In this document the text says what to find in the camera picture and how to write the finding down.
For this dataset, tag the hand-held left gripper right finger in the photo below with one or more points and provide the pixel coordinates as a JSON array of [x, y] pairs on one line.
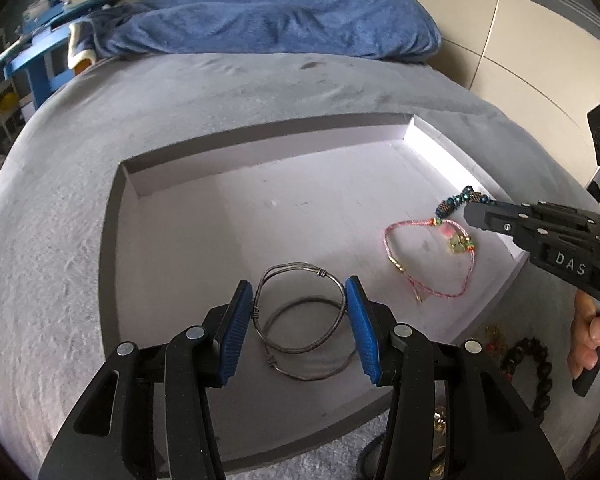
[[362, 325]]

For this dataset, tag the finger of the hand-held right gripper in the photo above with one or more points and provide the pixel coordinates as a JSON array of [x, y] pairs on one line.
[[530, 211], [510, 234]]

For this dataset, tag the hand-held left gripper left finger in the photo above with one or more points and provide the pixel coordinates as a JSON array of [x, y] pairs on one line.
[[235, 330]]

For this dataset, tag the grey cardboard box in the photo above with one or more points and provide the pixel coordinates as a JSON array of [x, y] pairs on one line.
[[205, 240]]

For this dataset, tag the beige wardrobe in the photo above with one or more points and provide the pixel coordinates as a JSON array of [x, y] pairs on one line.
[[530, 35]]

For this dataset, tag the blue pillow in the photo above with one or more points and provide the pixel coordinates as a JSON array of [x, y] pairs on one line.
[[280, 20]]

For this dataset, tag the white shelf rack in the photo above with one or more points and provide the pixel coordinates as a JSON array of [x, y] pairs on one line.
[[5, 105]]

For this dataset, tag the blue desk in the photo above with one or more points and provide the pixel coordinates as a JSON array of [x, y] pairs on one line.
[[40, 60]]

